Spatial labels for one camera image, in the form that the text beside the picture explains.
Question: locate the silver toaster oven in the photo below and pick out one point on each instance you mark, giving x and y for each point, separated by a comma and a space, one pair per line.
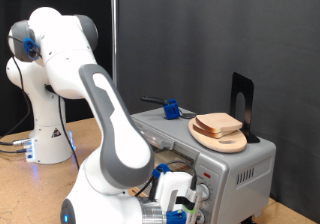
233, 190

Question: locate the round wooden cutting board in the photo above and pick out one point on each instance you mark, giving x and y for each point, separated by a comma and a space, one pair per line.
223, 144

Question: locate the black spatula with blue cube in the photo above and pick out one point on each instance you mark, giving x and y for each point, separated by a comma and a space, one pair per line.
171, 110

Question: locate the silver oven knob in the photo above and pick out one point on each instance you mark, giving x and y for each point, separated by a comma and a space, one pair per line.
201, 218
206, 191

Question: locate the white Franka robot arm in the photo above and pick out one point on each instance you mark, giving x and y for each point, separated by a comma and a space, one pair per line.
123, 140

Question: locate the black metal bookend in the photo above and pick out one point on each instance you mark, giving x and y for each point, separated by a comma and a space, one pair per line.
250, 94

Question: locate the vertical metal pole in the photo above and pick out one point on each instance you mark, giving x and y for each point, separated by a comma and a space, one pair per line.
114, 24

